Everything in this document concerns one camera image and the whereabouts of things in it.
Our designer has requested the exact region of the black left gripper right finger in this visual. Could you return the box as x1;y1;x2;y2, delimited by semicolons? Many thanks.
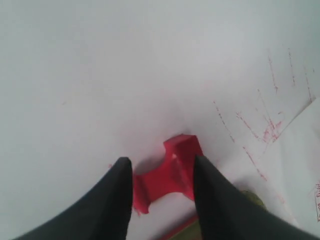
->
194;155;315;240

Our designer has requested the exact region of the red plastic stamp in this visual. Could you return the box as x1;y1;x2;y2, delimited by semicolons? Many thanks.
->
133;134;204;214

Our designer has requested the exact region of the white paper sheet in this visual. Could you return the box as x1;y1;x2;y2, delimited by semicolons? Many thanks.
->
276;98;320;234

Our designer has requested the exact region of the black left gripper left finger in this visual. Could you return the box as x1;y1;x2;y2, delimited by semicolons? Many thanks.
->
19;157;132;240

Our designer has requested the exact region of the gold tin lid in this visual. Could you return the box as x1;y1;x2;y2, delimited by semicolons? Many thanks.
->
159;190;268;240

